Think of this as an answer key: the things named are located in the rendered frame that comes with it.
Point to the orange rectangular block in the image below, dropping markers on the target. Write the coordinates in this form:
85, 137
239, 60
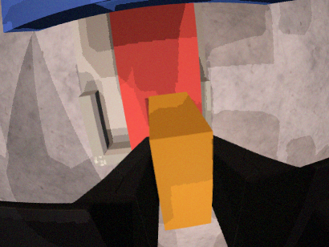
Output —
182, 152

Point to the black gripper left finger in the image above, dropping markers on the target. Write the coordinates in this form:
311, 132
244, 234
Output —
122, 210

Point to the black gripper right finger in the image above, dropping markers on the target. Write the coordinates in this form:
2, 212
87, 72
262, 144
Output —
260, 202

